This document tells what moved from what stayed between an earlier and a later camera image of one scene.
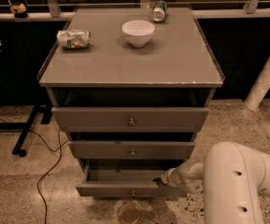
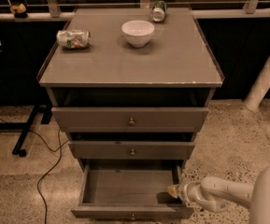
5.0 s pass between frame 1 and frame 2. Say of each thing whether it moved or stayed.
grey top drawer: stayed
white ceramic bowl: stayed
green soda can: stayed
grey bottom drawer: moved
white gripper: moved
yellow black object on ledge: stayed
